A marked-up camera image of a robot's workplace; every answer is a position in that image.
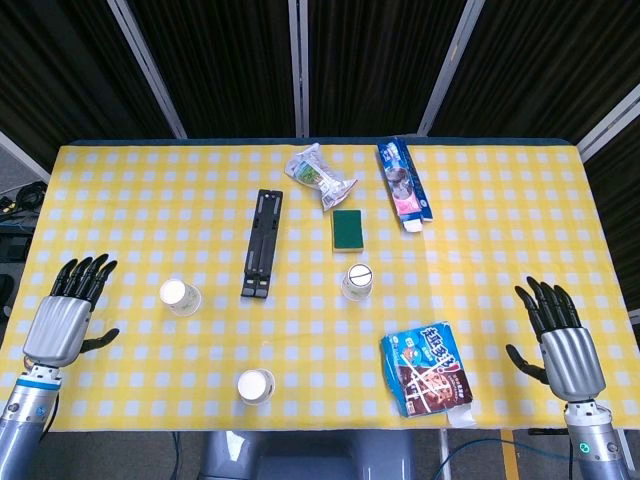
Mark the green yellow sponge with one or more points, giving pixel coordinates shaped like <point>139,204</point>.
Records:
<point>347,230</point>

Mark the white paper cup black line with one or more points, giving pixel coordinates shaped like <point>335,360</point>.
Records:
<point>357,282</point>

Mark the long blue cookie box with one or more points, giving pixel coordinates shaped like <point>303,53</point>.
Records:
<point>405,185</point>

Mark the yellow checked tablecloth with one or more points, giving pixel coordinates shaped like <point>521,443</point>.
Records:
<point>500,250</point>

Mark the white partition post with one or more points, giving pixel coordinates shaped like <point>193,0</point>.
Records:
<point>147,70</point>
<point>22,155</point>
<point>450,65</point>
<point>610,120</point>
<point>300,65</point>

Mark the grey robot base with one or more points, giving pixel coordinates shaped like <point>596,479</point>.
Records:
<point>310,457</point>

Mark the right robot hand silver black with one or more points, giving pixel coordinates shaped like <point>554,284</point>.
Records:
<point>572,360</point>

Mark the white paper cup green print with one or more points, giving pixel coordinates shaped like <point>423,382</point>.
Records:
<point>179,297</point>
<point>255,386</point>

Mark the crumpled snack wrapper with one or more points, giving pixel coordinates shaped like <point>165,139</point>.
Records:
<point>320,177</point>

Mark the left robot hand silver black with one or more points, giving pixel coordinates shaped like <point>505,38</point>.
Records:
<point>57,325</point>

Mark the blue chocolate cookie box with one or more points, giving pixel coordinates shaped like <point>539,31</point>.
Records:
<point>425,375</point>

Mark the black folding stand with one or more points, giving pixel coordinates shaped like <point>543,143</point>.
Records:
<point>262,240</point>

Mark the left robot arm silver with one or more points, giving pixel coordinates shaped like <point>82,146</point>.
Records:
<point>22,420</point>

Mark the black flat strip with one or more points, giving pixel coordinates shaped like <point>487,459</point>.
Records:
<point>550,430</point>

